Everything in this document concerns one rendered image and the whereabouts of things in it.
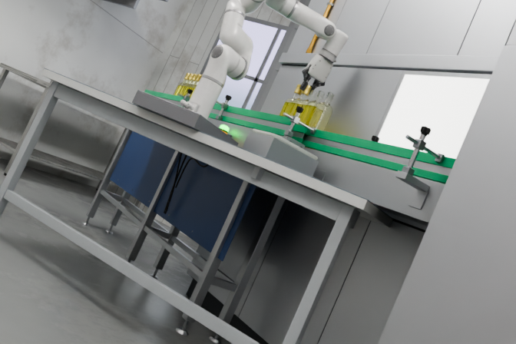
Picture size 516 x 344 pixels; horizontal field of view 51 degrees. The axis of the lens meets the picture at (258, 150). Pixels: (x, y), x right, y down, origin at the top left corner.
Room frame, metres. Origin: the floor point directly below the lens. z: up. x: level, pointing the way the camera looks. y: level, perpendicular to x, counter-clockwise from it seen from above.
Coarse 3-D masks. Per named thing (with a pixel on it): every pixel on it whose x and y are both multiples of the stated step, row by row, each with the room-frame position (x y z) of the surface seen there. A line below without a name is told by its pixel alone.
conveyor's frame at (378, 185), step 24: (216, 120) 2.63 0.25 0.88; (240, 144) 2.36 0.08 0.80; (336, 168) 1.96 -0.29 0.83; (360, 168) 1.86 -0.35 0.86; (384, 168) 1.78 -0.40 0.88; (360, 192) 1.82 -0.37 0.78; (384, 192) 1.74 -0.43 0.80; (408, 192) 1.66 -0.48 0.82; (432, 192) 1.59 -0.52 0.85; (408, 216) 1.78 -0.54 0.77
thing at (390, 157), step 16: (304, 144) 2.19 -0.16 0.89; (320, 144) 2.11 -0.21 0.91; (336, 144) 2.04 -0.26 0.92; (352, 144) 1.96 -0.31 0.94; (368, 144) 1.90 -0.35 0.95; (384, 144) 1.84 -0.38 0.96; (368, 160) 1.87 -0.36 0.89; (384, 160) 1.81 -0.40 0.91; (400, 160) 1.76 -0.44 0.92; (416, 160) 1.71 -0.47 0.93; (432, 160) 1.65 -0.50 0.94; (448, 160) 1.60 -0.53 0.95; (432, 176) 1.63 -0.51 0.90
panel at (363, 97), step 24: (336, 72) 2.46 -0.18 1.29; (360, 72) 2.33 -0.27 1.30; (384, 72) 2.21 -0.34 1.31; (408, 72) 2.10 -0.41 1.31; (432, 72) 2.00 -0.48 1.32; (336, 96) 2.40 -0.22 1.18; (360, 96) 2.27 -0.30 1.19; (384, 96) 2.16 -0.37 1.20; (336, 120) 2.34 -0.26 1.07; (360, 120) 2.22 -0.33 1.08; (384, 120) 2.11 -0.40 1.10
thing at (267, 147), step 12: (252, 132) 1.97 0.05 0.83; (252, 144) 1.94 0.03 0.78; (264, 144) 1.88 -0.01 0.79; (276, 144) 1.86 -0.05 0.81; (264, 156) 1.85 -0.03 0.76; (276, 156) 1.87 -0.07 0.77; (288, 156) 1.89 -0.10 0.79; (300, 156) 1.92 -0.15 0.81; (300, 168) 1.93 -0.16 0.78; (312, 168) 1.96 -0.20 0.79
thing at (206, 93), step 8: (200, 80) 2.09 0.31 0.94; (208, 80) 2.07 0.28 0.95; (200, 88) 2.07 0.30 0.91; (208, 88) 2.06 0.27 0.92; (216, 88) 2.07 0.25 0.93; (192, 96) 2.09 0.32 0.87; (200, 96) 2.06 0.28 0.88; (208, 96) 2.07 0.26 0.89; (216, 96) 2.09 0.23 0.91; (184, 104) 2.04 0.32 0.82; (192, 104) 2.06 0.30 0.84; (200, 104) 2.06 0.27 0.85; (208, 104) 2.07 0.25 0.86; (200, 112) 2.06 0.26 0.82; (208, 112) 2.09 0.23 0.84
